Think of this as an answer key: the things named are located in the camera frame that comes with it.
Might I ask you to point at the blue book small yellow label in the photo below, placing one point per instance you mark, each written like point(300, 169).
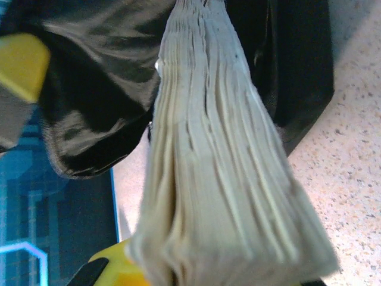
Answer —
point(214, 149)

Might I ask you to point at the black backpack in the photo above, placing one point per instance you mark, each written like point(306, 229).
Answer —
point(89, 89)

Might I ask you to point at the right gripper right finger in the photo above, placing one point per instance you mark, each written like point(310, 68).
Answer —
point(311, 283)

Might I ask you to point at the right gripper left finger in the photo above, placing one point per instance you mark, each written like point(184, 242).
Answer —
point(116, 268)

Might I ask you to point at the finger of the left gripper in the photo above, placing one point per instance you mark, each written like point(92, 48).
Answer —
point(21, 65)

